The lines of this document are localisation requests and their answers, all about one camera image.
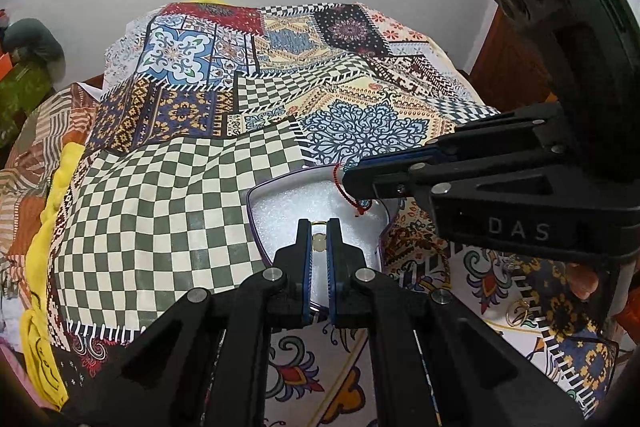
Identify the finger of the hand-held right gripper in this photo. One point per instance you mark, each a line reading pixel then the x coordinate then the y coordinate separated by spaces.
pixel 400 158
pixel 375 184

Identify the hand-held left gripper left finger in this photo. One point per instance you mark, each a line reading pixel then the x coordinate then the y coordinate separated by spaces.
pixel 303 252

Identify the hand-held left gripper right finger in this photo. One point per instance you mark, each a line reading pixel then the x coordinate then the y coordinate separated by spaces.
pixel 332 252

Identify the purple-rimmed white tray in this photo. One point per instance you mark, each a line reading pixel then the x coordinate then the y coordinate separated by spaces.
pixel 280 219

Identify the person's right hand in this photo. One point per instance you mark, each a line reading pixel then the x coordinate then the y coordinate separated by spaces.
pixel 584 282

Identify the brown wooden door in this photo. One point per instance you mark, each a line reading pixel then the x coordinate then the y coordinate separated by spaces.
pixel 510 67

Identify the patchwork printed blanket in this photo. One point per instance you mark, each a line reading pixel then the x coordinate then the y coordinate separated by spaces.
pixel 150 207

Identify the gold earrings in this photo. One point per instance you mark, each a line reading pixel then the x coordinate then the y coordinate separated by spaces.
pixel 518 313

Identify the yellow cloth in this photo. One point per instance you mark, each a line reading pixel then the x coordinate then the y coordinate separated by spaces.
pixel 40 257

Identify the striped brown blanket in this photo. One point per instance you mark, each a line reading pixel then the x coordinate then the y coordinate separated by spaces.
pixel 27 167

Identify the dark grey-green cushion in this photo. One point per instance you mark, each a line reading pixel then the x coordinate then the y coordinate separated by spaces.
pixel 35 42

